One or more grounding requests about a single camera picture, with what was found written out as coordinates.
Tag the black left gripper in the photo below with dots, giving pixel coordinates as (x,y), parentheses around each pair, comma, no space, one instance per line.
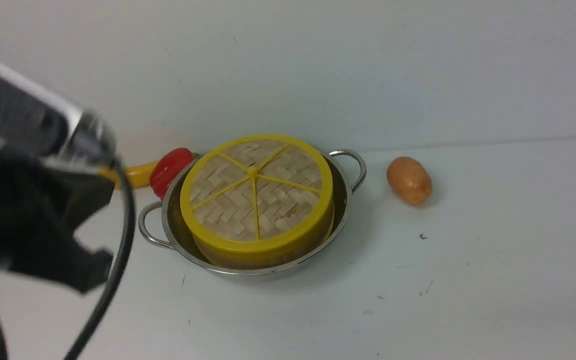
(40,210)

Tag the yellow bamboo steamer lid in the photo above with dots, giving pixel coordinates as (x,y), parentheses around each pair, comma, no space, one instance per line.
(256,173)

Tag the yellow bamboo steamer basket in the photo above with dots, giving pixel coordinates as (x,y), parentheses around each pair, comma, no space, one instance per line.
(264,240)

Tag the yellow toy banana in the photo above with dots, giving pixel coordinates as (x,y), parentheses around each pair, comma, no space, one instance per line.
(138,176)

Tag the red toy bell pepper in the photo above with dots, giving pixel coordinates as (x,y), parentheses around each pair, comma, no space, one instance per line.
(167,168)

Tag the brown toy potato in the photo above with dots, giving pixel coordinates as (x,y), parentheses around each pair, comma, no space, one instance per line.
(409,180)

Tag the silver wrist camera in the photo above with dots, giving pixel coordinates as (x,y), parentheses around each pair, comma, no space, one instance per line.
(41,123)

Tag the stainless steel two-handled pot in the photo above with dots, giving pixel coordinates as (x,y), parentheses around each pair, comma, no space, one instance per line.
(179,238)

